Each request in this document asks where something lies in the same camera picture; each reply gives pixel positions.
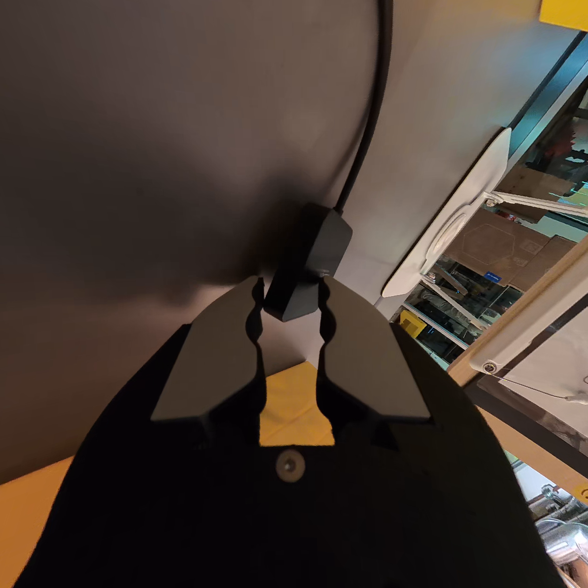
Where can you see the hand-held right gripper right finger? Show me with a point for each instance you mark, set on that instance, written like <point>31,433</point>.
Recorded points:
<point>367,358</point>

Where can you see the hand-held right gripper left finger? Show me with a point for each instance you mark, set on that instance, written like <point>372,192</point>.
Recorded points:
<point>211,349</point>

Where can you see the yellow box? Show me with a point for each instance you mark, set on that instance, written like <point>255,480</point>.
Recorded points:
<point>294,413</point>

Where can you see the wooden framed instruction board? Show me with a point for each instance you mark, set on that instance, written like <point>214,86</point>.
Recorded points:
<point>528,298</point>

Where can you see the brown cardboard box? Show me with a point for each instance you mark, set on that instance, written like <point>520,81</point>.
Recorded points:
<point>500,243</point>

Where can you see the silver metal pipes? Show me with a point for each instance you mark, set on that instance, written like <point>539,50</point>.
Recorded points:
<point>558,537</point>

